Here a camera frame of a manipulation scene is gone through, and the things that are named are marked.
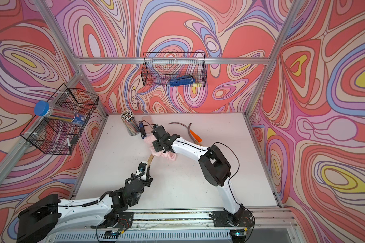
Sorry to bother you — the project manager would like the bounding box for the pink terry rag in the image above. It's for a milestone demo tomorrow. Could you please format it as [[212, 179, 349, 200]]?
[[144, 135, 177, 161]]

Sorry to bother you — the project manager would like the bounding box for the wooden handled sickle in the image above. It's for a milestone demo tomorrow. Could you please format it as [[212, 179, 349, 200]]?
[[147, 155, 154, 167], [188, 123, 200, 145]]

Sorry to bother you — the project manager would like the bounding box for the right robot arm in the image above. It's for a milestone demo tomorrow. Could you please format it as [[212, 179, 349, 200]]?
[[152, 125, 245, 226]]

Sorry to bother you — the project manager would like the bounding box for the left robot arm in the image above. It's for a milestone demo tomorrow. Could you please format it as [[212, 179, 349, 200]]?
[[16, 172, 153, 243]]

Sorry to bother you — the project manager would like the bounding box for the blue black stapler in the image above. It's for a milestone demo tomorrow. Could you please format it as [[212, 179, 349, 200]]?
[[138, 121, 147, 139]]

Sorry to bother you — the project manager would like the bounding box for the pink eraser block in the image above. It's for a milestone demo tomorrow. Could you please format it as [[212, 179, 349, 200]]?
[[142, 115, 154, 127]]

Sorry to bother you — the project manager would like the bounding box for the pencil cup on table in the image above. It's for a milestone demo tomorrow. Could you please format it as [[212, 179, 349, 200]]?
[[121, 110, 140, 136]]

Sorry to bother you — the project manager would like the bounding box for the blue tool in basket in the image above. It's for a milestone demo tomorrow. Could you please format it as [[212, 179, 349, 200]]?
[[169, 76, 196, 87]]

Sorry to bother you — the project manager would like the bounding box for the blue capped pencil tube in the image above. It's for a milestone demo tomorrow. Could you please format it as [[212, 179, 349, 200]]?
[[34, 101, 86, 126]]

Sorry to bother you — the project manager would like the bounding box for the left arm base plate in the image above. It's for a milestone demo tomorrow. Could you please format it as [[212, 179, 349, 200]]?
[[91, 211, 134, 230]]

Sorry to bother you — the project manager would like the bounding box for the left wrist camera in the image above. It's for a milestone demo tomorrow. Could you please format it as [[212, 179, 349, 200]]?
[[137, 162, 148, 175]]

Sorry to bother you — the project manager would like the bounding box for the orange handled sickle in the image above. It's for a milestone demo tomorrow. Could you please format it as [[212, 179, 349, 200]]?
[[168, 121, 202, 145]]

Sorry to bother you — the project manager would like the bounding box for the back wire basket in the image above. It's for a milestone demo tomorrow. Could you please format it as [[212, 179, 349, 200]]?
[[141, 51, 207, 88]]

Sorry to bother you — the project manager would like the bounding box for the wire basket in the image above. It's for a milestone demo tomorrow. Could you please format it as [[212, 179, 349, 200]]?
[[20, 84, 99, 155], [141, 51, 207, 88]]

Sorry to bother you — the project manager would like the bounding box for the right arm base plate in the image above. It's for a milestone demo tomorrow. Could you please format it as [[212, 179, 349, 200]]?
[[209, 210, 254, 228]]

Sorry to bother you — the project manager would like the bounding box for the left wire basket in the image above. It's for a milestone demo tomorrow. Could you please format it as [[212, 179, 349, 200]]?
[[20, 84, 99, 155]]

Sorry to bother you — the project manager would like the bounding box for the aluminium front rail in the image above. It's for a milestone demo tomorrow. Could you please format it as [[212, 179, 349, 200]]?
[[43, 208, 305, 243]]

